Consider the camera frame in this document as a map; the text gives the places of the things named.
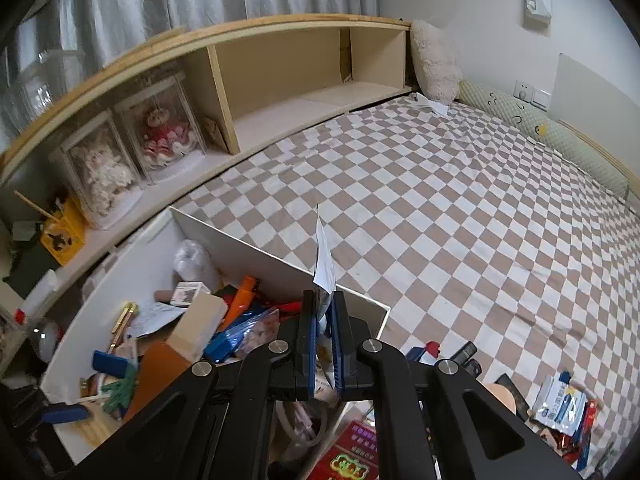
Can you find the dark green lighter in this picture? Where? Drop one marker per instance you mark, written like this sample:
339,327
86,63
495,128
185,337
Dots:
462,352

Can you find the green clothes peg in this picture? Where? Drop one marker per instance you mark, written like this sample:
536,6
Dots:
120,390

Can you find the white fluffy pillow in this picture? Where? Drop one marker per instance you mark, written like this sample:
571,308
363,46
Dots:
437,62

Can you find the green bolster pillow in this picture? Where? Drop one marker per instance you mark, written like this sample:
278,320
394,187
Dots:
550,135

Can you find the blue white sachet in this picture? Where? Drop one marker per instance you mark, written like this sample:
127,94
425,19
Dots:
552,405
577,405
326,265

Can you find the red tube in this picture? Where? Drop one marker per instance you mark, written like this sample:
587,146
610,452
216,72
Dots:
285,307

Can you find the white folded paper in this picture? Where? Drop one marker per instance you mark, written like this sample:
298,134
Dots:
432,105

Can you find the yellow box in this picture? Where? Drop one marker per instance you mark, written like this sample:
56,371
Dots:
62,235

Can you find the black cube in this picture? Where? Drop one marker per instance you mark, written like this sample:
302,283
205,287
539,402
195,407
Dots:
475,369

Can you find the sketched paper sheet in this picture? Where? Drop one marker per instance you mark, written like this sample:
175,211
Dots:
155,317

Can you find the red box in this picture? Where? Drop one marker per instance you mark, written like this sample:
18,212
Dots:
350,462

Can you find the white bottle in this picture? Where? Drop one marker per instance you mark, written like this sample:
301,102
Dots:
37,297

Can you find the white headboard panel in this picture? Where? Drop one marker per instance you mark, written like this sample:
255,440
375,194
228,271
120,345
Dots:
595,95

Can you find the orange tube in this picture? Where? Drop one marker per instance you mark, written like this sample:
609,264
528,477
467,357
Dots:
240,300

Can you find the orange brown card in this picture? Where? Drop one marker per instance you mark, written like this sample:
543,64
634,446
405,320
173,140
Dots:
150,385

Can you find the white doll display case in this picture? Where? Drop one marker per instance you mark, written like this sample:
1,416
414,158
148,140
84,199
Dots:
97,170

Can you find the red doll display case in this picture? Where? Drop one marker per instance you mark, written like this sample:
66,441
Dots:
160,130

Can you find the white wall switch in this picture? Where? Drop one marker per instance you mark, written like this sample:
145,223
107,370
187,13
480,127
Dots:
530,94

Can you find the wooden stick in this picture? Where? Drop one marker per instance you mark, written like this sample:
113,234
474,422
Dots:
32,204

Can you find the small picture box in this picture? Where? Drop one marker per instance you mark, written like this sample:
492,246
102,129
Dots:
187,294

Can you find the small brown card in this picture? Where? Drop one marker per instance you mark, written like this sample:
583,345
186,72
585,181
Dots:
215,134

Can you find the blue plastic case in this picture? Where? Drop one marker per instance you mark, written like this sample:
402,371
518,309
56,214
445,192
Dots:
112,362

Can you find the dark green box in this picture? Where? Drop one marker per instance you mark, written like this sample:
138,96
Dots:
30,265

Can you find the white storage box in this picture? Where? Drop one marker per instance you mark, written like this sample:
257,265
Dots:
250,255

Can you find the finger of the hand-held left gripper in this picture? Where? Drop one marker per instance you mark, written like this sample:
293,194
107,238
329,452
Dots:
65,414

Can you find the beige box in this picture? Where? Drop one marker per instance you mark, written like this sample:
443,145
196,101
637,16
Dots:
200,327

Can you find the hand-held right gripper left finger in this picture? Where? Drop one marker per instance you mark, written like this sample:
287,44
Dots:
311,345

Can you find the white light bulb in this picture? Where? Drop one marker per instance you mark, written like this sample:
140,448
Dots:
45,337

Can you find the grey curtain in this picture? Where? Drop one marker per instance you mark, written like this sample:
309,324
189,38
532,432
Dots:
200,0

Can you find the clear plastic bag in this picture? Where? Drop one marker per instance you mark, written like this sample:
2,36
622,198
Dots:
192,262

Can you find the white tubing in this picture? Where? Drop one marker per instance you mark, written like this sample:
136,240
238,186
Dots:
300,420

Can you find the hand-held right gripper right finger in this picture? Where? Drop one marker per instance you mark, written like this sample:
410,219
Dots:
341,350

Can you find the wooden bedside shelf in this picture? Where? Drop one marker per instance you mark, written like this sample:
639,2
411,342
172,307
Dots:
280,70

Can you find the blue snack bag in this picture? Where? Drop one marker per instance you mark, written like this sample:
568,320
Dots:
245,340

